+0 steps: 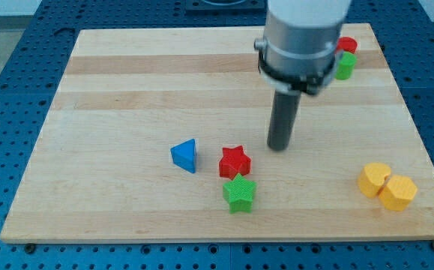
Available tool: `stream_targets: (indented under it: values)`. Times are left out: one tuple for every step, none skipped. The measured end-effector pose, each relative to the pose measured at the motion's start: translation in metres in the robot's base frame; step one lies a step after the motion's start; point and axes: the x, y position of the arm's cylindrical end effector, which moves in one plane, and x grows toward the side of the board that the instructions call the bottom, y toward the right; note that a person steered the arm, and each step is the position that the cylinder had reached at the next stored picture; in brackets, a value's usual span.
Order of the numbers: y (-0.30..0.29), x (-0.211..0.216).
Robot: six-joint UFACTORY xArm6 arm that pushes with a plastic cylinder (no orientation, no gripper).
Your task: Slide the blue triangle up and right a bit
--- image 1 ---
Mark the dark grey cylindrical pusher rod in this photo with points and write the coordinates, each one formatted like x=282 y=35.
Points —
x=283 y=114

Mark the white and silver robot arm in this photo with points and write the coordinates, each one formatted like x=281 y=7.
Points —
x=298 y=55

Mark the blue triangle block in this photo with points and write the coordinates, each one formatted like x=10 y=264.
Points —
x=184 y=155

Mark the red star block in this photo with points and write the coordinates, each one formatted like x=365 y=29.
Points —
x=234 y=161

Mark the green cylinder block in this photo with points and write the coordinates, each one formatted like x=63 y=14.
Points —
x=346 y=66

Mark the red cylinder block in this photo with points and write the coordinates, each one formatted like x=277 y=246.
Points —
x=347 y=44

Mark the green star block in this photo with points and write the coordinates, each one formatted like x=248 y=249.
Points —
x=239 y=194

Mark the yellow heart block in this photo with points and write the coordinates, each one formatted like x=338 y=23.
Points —
x=372 y=178

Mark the light wooden board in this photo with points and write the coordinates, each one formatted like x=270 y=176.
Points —
x=101 y=170

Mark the yellow hexagon block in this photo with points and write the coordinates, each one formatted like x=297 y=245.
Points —
x=398 y=193

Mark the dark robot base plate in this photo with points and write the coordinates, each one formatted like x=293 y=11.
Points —
x=198 y=6

